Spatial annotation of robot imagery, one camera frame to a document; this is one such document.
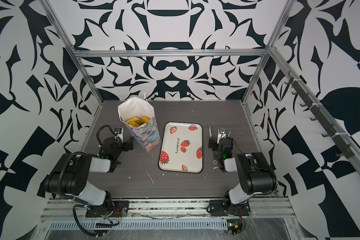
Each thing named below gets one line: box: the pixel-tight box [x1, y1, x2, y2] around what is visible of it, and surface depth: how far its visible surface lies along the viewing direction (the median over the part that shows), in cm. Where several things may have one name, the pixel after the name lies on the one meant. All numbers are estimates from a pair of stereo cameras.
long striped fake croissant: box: [141, 116, 150, 124], surface depth 93 cm
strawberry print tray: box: [158, 121, 203, 174], surface depth 98 cm
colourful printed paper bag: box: [117, 90, 161, 153], surface depth 88 cm
